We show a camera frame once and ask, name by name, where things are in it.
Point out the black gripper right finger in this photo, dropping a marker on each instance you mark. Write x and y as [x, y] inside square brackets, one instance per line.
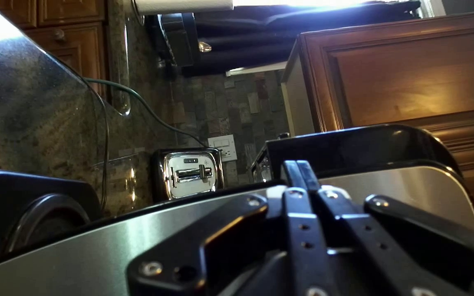
[440, 235]

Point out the brown wooden drawer cabinet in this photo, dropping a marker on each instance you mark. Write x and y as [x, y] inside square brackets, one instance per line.
[66, 33]

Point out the chrome toaster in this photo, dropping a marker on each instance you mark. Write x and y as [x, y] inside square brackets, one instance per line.
[188, 173]

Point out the white wall outlet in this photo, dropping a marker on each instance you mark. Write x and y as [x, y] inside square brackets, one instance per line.
[223, 146]

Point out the black round appliance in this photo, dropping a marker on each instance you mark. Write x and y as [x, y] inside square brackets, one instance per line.
[28, 214]

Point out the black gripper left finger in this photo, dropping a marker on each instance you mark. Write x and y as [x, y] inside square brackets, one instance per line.
[297, 230]

